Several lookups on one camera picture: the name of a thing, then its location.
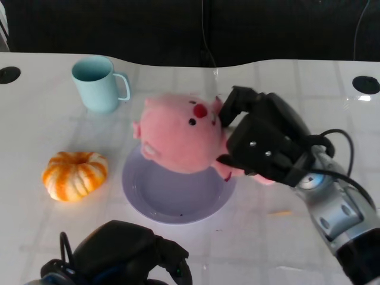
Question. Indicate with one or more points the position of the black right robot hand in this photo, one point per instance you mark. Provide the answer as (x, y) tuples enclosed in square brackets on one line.
[(267, 133)]

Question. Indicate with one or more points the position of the light blue plastic mug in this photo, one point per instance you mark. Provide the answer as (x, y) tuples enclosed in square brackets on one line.
[(95, 86)]

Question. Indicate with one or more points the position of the pink plush pig doll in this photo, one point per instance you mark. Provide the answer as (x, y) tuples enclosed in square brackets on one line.
[(181, 133)]

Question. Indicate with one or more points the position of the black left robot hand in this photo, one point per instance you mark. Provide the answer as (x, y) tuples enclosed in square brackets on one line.
[(124, 252)]

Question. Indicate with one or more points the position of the lavender round plate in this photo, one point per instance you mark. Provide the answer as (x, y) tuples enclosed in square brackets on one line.
[(175, 193)]

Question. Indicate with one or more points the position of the orange striped small pumpkin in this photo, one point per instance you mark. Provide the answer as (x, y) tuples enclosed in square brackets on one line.
[(74, 176)]

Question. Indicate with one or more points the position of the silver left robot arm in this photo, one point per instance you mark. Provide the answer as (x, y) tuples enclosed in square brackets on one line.
[(56, 273)]

